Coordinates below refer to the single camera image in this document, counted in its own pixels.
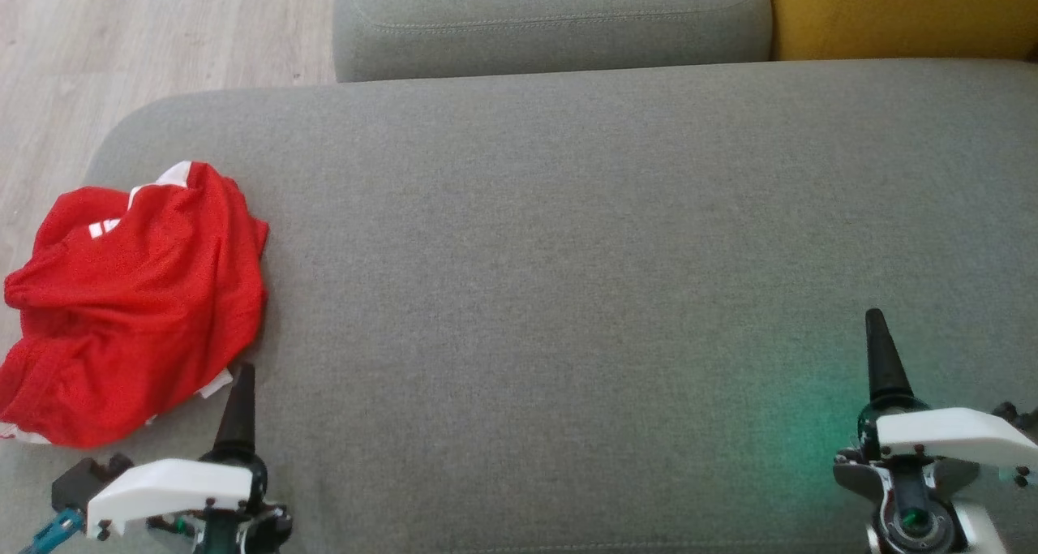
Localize grey sofa seat cushion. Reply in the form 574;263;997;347
0;58;1038;554

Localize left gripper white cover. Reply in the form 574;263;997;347
85;364;293;554

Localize grey sofa back cushion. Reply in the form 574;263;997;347
334;0;773;83

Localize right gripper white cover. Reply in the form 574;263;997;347
834;308;1038;554

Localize yellow sofa back cushion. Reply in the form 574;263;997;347
766;0;1038;62

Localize black cable with blue plug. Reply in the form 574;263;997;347
18;508;87;554

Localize red mesh shorts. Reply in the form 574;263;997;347
4;161;270;360

